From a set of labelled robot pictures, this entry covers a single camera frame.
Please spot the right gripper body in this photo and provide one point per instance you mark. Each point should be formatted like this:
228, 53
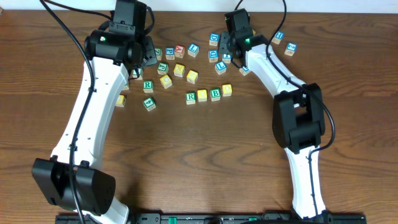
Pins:
232, 42

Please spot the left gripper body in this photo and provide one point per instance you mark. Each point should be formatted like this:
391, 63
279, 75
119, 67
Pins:
149, 50

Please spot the yellow O block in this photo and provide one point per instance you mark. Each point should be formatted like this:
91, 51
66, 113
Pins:
202, 95
227, 90

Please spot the green B block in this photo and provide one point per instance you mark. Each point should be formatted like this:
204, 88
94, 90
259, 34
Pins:
215, 94

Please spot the green r block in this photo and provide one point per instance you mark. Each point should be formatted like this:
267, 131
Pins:
190, 98
148, 86

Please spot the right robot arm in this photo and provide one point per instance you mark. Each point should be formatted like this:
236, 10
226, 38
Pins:
298, 116

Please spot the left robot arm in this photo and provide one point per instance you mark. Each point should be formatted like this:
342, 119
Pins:
72, 177

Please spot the green Z block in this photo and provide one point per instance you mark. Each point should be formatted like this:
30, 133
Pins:
158, 53

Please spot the blue D block upper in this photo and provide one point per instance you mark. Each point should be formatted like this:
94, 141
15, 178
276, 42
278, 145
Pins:
214, 39

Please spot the blue d block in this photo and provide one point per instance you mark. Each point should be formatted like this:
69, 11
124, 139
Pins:
214, 39
213, 56

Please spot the blue D block lower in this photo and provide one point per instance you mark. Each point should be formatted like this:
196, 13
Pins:
213, 56

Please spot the blue P block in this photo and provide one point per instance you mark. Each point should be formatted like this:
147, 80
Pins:
170, 53

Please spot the blue T block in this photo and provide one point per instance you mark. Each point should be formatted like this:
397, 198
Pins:
227, 58

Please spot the green J block left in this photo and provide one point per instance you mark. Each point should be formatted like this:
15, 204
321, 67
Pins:
163, 68

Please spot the green 7 block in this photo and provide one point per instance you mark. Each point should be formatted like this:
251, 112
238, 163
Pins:
137, 74

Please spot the red A block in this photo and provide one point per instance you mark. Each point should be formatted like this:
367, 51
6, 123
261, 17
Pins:
179, 51

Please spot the blue L block lower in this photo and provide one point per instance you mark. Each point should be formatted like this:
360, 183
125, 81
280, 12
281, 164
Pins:
220, 67

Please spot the blue l block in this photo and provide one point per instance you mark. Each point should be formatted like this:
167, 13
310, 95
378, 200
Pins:
193, 50
220, 67

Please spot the blue 5 block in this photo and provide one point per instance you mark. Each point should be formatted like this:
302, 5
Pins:
244, 71

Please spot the blue L block upper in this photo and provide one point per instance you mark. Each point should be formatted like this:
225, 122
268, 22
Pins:
193, 50

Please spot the yellow C block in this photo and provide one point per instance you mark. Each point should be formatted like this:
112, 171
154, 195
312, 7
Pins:
166, 81

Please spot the yellow K block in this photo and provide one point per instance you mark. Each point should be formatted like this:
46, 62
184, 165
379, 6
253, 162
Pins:
179, 70

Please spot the blue H block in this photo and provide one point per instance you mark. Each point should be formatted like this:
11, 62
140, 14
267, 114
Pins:
278, 37

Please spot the yellow S block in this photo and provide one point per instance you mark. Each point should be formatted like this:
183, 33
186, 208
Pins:
192, 76

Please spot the green 4 block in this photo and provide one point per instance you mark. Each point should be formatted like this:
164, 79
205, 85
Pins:
149, 104

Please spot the blue 2 block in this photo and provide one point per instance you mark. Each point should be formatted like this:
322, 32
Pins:
290, 49

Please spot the yellow G block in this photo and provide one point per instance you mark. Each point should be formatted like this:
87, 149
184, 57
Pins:
121, 101

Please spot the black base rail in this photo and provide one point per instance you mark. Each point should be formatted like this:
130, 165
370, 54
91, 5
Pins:
268, 217

